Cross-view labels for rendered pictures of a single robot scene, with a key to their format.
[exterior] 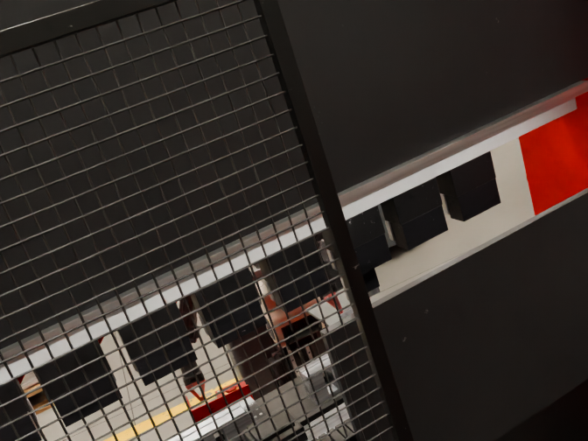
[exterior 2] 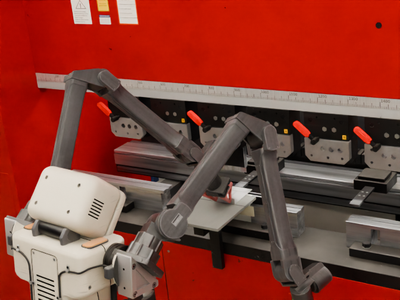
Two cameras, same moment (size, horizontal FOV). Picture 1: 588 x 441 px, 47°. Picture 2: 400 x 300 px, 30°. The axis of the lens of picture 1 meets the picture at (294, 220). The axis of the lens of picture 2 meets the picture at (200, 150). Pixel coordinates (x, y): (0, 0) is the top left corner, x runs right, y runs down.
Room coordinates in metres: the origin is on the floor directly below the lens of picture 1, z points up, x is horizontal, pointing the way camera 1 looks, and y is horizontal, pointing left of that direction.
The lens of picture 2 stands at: (3.27, 1.78, 2.09)
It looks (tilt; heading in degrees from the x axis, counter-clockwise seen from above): 21 degrees down; 234
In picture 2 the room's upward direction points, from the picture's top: 6 degrees counter-clockwise
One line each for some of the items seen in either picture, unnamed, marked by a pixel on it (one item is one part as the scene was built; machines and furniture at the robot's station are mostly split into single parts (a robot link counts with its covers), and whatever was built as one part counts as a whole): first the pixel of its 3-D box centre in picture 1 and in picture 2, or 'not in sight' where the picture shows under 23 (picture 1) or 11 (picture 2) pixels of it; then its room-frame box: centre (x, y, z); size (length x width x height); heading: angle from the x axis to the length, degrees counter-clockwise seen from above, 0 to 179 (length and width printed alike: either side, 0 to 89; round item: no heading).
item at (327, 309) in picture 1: (348, 310); (215, 209); (1.87, -0.07, 1.00); 0.26 x 0.18 x 0.01; 20
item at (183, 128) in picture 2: (413, 211); (175, 118); (1.81, -0.33, 1.26); 0.15 x 0.09 x 0.17; 110
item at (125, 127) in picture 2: (467, 185); (131, 113); (1.88, -0.52, 1.26); 0.15 x 0.09 x 0.17; 110
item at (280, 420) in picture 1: (262, 419); (368, 187); (1.44, 0.23, 1.01); 0.26 x 0.12 x 0.05; 20
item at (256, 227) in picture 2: not in sight; (240, 227); (1.77, -0.06, 0.89); 0.30 x 0.05 x 0.03; 110
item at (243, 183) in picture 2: not in sight; (255, 171); (1.58, -0.18, 1.01); 0.26 x 0.12 x 0.05; 20
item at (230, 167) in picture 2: (360, 284); (233, 158); (1.73, -0.12, 1.13); 0.10 x 0.02 x 0.10; 110
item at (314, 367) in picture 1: (364, 354); (250, 213); (1.71, -0.07, 0.92); 0.39 x 0.06 x 0.10; 110
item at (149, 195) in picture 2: not in sight; (118, 190); (1.92, -0.64, 0.92); 0.50 x 0.06 x 0.10; 110
